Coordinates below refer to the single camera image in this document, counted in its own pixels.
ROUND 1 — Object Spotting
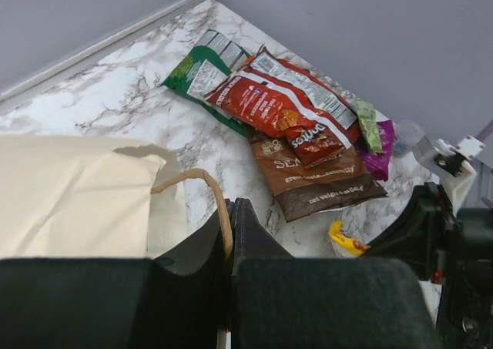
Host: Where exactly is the purple snack bag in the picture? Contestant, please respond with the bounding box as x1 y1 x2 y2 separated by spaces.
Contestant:
356 120 395 181

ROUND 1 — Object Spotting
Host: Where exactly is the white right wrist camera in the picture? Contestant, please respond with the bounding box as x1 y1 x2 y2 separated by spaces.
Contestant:
412 136 485 216

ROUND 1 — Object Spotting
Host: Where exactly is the green snack bag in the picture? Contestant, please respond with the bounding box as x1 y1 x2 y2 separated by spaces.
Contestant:
163 29 250 136

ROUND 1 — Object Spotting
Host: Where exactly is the red Doritos bag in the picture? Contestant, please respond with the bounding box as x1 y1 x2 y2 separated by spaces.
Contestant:
204 46 361 169

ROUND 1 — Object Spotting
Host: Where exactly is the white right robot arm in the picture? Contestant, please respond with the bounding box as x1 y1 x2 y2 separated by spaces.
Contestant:
365 183 492 348

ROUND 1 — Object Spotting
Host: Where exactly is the beige paper bag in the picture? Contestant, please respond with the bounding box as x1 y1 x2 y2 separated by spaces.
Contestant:
1 134 233 258

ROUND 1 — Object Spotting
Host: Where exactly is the light green snack packet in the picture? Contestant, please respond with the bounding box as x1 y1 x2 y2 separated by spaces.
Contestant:
355 100 384 154

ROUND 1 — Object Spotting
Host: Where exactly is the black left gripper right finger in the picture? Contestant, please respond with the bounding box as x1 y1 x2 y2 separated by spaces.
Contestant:
230 198 441 348

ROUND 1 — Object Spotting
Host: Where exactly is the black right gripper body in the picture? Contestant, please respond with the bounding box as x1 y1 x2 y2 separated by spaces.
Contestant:
364 182 462 284

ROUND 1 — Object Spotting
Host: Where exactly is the yellow snack packet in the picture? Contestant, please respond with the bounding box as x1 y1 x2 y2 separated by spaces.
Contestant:
328 220 371 257

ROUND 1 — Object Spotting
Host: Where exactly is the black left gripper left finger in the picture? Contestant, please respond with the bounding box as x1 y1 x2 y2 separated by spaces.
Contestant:
1 214 226 348

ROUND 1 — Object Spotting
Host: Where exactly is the brown snack bag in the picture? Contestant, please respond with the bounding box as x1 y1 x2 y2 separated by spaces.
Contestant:
245 126 387 222

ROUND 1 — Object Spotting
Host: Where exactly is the clear plastic cup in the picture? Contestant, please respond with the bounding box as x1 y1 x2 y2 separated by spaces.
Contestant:
393 120 424 158

